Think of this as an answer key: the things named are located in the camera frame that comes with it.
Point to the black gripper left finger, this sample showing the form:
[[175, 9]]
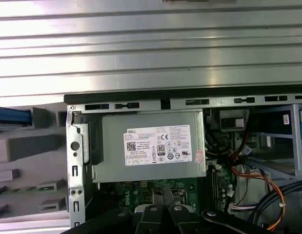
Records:
[[148, 219]]

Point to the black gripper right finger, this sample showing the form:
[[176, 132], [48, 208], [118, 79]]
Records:
[[177, 219]]

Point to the green motherboard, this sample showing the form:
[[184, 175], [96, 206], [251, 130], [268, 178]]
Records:
[[131, 192]]

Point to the grey power supply unit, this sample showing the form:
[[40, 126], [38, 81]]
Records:
[[111, 156]]

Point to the black open PC case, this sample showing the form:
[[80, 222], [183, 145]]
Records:
[[75, 136]]

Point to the grey parts rack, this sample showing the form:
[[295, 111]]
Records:
[[31, 165]]

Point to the metal drive cage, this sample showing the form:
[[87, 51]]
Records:
[[295, 136]]

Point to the green RAM stick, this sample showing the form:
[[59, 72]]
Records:
[[0, 191]]

